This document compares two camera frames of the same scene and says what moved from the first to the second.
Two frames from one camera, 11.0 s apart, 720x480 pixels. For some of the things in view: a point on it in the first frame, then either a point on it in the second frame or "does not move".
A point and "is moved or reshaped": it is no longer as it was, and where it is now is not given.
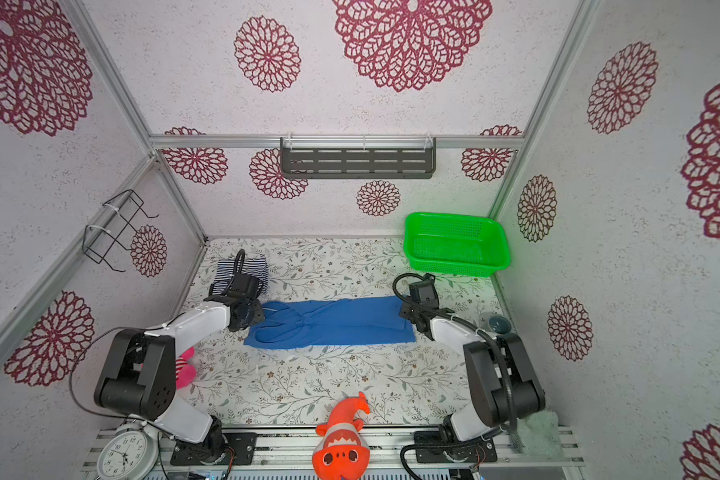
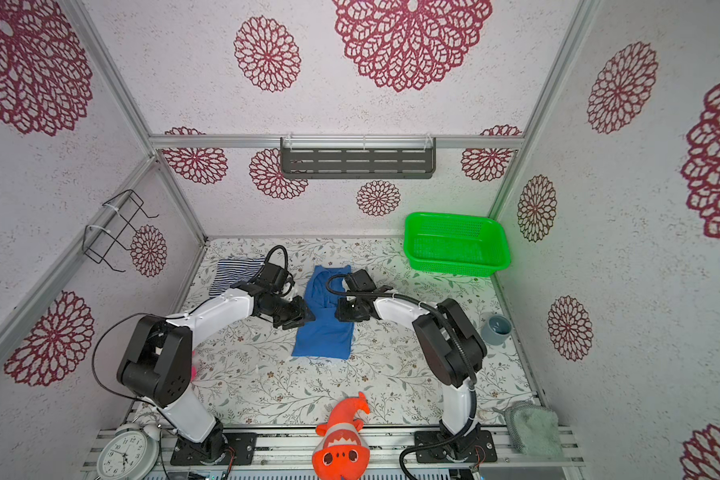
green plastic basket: (457, 245) does not move
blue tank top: (360, 320) is moved or reshaped
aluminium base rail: (393, 454) does not move
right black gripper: (404, 312) to (343, 311)
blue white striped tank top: (253, 267) does not move
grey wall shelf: (357, 157) does not move
